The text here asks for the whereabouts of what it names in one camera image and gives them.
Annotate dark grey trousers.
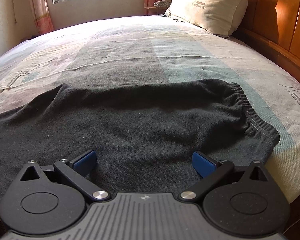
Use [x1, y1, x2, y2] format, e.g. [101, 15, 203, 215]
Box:
[0, 79, 280, 200]

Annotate pastel patchwork bed sheet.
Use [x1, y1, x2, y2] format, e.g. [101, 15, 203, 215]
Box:
[0, 16, 300, 202]

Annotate orange wooden headboard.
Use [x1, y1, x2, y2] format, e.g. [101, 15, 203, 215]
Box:
[234, 0, 300, 82]

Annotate cream printed pillow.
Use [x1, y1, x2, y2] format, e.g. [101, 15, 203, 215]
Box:
[165, 0, 248, 36]

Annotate wooden bedside table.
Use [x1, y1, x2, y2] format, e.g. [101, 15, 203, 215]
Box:
[145, 7, 167, 15]

